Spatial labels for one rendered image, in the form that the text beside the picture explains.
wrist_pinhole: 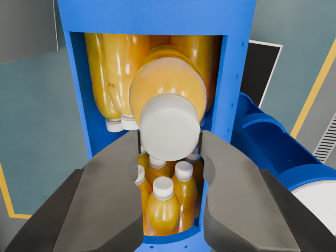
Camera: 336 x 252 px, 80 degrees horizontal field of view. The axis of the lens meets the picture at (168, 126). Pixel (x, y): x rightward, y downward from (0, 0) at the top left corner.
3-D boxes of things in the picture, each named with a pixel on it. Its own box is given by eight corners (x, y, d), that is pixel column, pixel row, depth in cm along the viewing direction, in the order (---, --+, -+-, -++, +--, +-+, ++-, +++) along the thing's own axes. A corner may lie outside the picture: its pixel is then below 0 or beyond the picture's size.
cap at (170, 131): (139, 139, 15) (136, 153, 14) (146, 90, 14) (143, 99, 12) (189, 147, 16) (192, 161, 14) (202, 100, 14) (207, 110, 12)
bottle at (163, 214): (174, 234, 52) (177, 177, 43) (180, 262, 46) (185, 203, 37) (146, 238, 51) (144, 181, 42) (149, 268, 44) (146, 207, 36)
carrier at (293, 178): (252, 121, 147) (248, 84, 134) (355, 231, 69) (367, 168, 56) (214, 131, 150) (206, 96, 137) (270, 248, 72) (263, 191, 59)
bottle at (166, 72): (140, 86, 32) (116, 155, 16) (146, 39, 29) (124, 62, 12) (183, 94, 33) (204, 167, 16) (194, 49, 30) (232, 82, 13)
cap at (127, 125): (146, 114, 37) (147, 122, 38) (131, 108, 39) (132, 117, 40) (131, 121, 34) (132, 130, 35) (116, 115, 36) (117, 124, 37)
